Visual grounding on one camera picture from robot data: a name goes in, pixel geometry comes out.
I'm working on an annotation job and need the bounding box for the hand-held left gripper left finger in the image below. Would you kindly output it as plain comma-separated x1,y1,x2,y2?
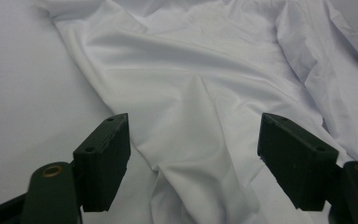
73,112,131,213

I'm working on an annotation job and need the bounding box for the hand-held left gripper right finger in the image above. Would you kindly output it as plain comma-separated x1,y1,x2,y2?
256,112,339,213

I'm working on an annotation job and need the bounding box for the white t-shirt with black collar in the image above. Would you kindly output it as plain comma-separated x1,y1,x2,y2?
34,0,358,224

